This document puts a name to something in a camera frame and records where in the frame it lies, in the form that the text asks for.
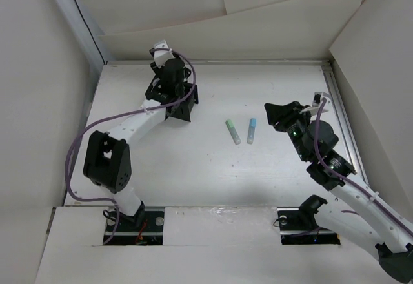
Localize blue highlighter pen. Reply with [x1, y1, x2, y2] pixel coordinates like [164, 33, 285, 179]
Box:
[247, 118, 256, 145]

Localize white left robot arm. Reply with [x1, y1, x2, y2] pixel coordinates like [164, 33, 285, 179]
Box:
[83, 55, 199, 230]

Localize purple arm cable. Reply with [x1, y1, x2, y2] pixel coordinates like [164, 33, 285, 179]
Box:
[66, 47, 197, 245]
[314, 98, 413, 233]

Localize black slotted organizer box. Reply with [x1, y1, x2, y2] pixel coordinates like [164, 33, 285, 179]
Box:
[145, 77, 199, 122]

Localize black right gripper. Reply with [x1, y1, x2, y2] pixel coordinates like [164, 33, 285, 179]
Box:
[264, 101, 312, 162]

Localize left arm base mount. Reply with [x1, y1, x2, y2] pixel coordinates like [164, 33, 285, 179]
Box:
[103, 207, 165, 246]

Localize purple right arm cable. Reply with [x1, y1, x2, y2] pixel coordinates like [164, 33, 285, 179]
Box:
[314, 98, 413, 233]

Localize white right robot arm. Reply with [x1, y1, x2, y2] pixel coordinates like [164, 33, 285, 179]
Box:
[264, 98, 412, 283]

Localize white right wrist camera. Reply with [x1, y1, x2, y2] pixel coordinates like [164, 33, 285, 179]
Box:
[300, 92, 331, 116]

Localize green highlighter pen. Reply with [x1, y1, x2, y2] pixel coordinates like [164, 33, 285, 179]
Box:
[225, 119, 241, 145]

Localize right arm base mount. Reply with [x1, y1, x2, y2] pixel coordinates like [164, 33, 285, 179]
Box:
[273, 195, 341, 245]

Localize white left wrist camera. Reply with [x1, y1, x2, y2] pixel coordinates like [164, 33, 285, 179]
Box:
[150, 40, 174, 68]

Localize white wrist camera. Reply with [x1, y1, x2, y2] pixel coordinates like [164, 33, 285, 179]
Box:
[150, 40, 174, 68]
[300, 92, 331, 116]

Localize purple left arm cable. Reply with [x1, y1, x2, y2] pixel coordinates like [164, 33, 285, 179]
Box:
[66, 47, 197, 245]

